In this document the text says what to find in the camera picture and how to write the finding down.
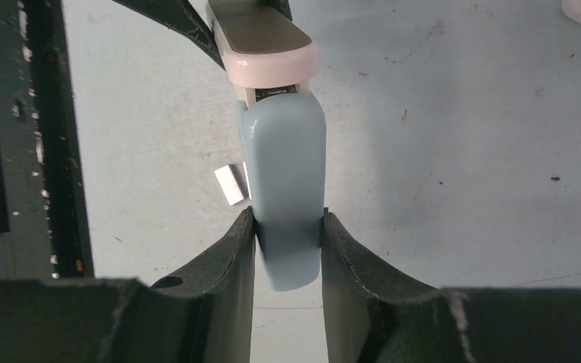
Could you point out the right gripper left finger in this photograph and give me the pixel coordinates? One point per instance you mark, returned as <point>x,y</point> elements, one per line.
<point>201,312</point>

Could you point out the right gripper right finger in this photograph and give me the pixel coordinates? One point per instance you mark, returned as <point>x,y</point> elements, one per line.
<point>373,312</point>

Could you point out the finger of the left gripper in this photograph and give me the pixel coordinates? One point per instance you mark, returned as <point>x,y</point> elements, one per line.
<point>181,17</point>

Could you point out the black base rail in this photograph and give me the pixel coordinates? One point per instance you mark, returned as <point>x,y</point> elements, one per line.
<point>44,230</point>

